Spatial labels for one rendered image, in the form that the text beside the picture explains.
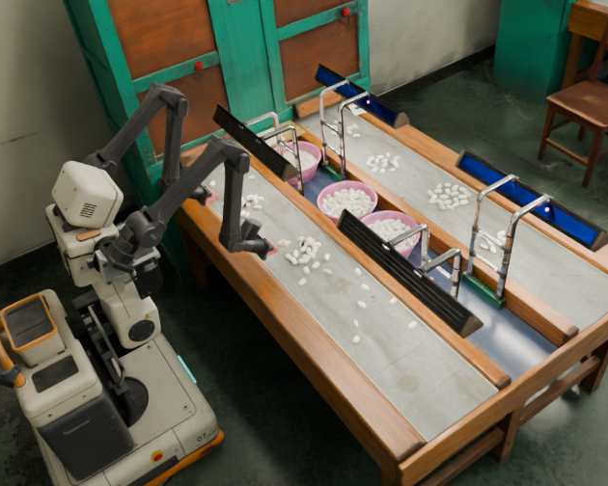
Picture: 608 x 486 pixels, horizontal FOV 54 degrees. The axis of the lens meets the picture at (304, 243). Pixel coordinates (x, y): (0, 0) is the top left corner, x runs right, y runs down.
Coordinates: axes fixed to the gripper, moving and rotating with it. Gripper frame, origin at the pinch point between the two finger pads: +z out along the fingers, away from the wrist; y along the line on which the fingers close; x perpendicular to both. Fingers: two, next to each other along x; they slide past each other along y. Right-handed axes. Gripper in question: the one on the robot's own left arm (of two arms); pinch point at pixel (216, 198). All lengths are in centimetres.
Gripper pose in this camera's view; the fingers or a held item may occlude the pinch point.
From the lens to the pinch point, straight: 261.8
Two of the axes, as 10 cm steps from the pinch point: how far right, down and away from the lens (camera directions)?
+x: -4.6, 8.4, 3.0
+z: 7.0, 1.4, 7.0
